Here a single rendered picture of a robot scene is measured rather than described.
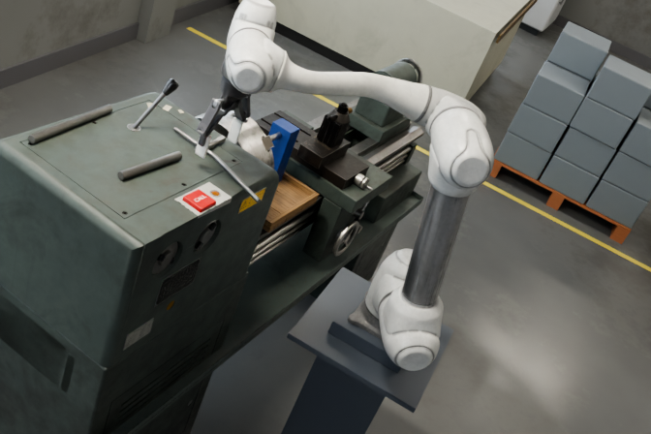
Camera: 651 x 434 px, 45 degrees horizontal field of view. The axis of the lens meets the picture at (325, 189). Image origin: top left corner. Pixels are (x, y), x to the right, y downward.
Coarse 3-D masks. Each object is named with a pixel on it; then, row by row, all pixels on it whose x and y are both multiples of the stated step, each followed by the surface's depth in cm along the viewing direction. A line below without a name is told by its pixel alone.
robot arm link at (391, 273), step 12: (396, 252) 238; (408, 252) 238; (384, 264) 237; (396, 264) 233; (408, 264) 232; (384, 276) 235; (396, 276) 232; (372, 288) 241; (384, 288) 233; (372, 300) 240; (372, 312) 242
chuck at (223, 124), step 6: (222, 120) 231; (216, 126) 230; (222, 126) 229; (228, 126) 230; (222, 132) 230; (228, 132) 229; (240, 138) 229; (240, 144) 228; (246, 144) 230; (246, 150) 229
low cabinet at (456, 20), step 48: (240, 0) 628; (288, 0) 612; (336, 0) 596; (384, 0) 581; (432, 0) 572; (480, 0) 616; (528, 0) 665; (336, 48) 611; (384, 48) 596; (432, 48) 580; (480, 48) 566
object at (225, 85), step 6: (222, 78) 195; (222, 84) 195; (228, 84) 194; (222, 90) 195; (228, 90) 194; (234, 90) 194; (222, 96) 196; (228, 96) 195; (234, 96) 195; (240, 96) 195; (246, 96) 197; (228, 102) 197; (234, 102) 200; (222, 108) 199; (234, 108) 202
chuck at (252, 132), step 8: (232, 112) 238; (248, 120) 237; (248, 128) 234; (256, 128) 236; (248, 136) 232; (256, 136) 234; (264, 136) 237; (256, 144) 233; (256, 152) 232; (264, 152) 235; (264, 160) 235; (272, 160) 238; (272, 168) 239
